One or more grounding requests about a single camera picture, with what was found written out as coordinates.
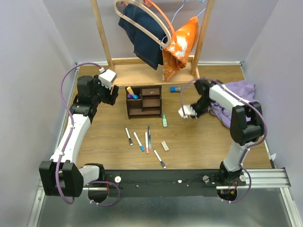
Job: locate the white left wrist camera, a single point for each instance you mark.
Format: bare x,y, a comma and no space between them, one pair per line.
107,77

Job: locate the white pen pink cap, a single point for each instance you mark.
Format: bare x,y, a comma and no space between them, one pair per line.
146,143

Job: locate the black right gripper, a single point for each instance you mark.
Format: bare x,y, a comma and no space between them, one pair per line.
198,113

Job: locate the black highlighter purple cap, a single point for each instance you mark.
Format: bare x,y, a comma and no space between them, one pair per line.
129,96

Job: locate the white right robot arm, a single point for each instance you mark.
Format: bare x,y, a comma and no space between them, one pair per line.
246,125

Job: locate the wooden clothes rack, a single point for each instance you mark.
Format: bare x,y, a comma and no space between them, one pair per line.
134,72

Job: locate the beige eraser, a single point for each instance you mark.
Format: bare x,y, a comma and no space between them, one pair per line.
165,146

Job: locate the brown wooden desk organizer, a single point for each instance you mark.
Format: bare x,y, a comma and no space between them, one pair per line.
149,103

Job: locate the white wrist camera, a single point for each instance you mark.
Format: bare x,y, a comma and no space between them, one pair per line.
186,112
107,77

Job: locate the orange plastic hanger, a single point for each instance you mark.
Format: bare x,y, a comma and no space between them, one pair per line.
145,6

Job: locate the white marker black blue cap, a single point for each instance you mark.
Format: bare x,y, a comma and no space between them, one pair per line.
160,160

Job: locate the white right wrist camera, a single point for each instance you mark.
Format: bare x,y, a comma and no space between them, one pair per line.
186,112

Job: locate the dark blue jeans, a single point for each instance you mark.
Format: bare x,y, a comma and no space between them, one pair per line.
144,47

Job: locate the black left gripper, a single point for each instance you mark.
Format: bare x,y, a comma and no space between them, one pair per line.
110,99

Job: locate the purple cloth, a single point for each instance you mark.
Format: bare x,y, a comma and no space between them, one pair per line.
241,88

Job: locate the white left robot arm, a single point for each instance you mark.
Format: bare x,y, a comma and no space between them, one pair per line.
60,175

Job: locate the pink highlighter orange cap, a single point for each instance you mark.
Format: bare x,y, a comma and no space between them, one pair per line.
130,91

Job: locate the orange white cloth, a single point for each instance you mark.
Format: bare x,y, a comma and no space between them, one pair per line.
175,57

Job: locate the black teal pen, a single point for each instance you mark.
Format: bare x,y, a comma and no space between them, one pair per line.
149,138

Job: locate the blue grey cylinder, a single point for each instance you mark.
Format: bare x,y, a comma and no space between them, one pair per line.
175,89

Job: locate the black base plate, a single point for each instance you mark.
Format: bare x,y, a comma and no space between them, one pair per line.
169,183

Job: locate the small green bottle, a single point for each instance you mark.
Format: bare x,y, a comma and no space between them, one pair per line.
164,120

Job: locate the beige wooden hanger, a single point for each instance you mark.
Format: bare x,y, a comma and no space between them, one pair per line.
143,27

